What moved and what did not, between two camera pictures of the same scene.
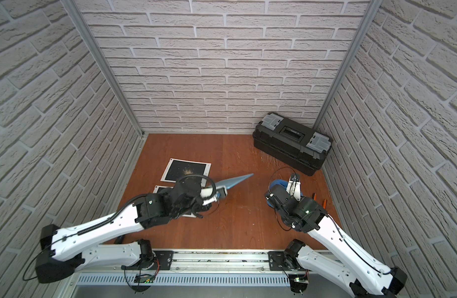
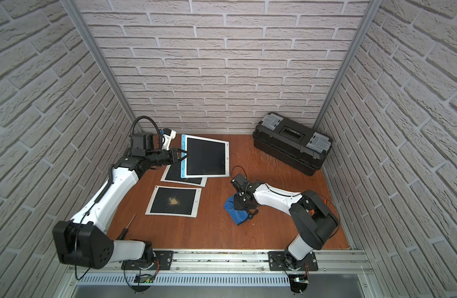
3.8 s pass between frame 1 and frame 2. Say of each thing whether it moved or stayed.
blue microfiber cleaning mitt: moved
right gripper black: moved
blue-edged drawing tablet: moved
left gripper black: moved
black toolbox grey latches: stayed
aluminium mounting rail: stayed
